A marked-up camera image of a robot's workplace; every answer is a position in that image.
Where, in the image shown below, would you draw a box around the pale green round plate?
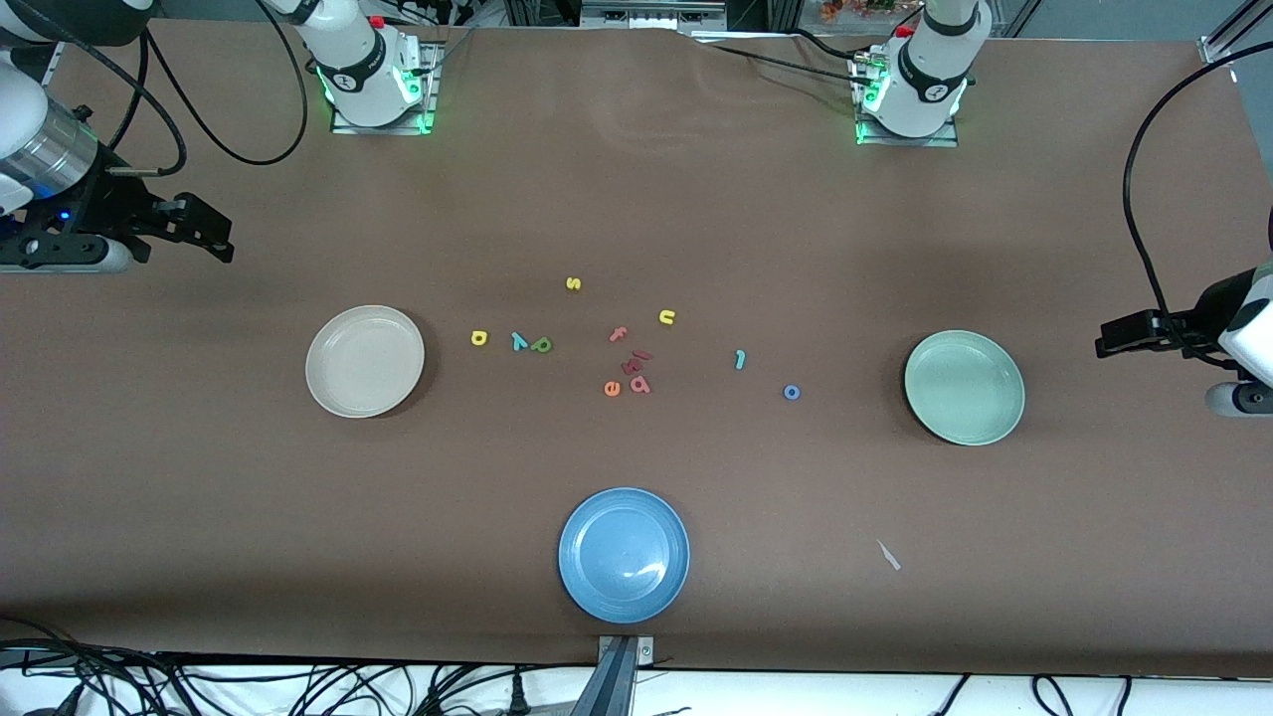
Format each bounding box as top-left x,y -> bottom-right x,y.
903,329 -> 1026,447

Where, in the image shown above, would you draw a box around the beige round plate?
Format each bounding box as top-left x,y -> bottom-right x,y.
304,304 -> 427,420

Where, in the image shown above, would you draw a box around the brown table cover sheet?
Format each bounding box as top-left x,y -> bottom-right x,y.
0,18 -> 1273,681

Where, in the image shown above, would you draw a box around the grey device box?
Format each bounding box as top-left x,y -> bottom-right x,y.
580,0 -> 729,32

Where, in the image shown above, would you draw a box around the blue round plate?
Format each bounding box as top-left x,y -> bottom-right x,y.
557,486 -> 691,626

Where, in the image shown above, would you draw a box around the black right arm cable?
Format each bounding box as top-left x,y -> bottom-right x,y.
0,0 -> 310,180

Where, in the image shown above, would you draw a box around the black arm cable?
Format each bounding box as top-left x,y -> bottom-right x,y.
0,0 -> 310,180
1123,64 -> 1273,371

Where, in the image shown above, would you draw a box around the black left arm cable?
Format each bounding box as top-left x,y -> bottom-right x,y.
1123,64 -> 1273,371

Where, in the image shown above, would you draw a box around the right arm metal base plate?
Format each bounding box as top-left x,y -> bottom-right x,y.
330,40 -> 441,136

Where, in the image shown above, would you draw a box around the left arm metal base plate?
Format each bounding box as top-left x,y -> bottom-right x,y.
853,50 -> 960,148

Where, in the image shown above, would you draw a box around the aluminium frame profile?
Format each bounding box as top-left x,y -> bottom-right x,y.
1197,0 -> 1273,69

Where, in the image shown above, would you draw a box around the black base cable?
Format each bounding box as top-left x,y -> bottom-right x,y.
791,28 -> 864,63
696,40 -> 871,90

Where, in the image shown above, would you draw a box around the tangled black floor cables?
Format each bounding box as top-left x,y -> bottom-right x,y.
0,615 -> 598,716

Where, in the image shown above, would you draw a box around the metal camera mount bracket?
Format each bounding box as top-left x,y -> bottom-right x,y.
570,634 -> 657,716

